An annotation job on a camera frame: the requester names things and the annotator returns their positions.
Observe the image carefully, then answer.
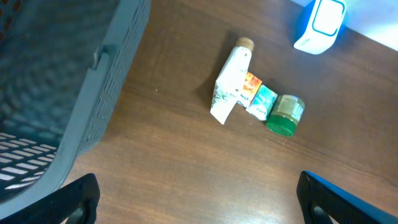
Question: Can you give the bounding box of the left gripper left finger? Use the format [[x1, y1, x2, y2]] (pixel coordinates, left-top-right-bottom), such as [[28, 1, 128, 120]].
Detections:
[[1, 173, 100, 224]]

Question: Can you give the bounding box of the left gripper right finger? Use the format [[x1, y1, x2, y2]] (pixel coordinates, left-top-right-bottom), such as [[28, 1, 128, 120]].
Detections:
[[297, 170, 397, 224]]

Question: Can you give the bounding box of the green lid jar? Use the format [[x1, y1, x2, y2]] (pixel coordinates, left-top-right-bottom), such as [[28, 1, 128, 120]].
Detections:
[[266, 95, 305, 137]]

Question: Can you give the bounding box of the teal tissue packet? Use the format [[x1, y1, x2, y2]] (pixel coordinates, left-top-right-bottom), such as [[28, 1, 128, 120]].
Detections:
[[246, 85, 278, 121]]

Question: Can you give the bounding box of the white bamboo print tube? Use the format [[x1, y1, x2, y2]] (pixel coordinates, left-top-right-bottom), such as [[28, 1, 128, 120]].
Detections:
[[210, 37, 254, 124]]

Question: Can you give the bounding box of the orange tissue packet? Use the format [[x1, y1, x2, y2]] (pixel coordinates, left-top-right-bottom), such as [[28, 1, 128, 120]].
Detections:
[[238, 72, 262, 108]]

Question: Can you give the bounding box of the dark grey plastic basket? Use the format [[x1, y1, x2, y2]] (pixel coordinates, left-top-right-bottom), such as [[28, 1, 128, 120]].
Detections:
[[1, 0, 151, 218]]

